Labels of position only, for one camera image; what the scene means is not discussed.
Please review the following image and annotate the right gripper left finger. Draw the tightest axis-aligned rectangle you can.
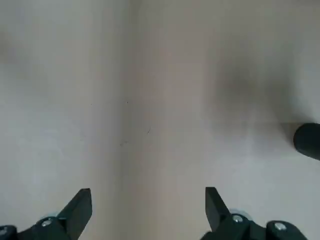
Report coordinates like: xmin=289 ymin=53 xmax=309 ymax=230
xmin=0 ymin=188 xmax=93 ymax=240

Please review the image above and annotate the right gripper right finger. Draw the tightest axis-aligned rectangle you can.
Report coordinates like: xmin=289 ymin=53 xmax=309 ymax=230
xmin=199 ymin=186 xmax=308 ymax=240

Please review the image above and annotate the black vase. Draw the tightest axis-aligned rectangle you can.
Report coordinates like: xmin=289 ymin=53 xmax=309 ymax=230
xmin=293 ymin=122 xmax=320 ymax=162

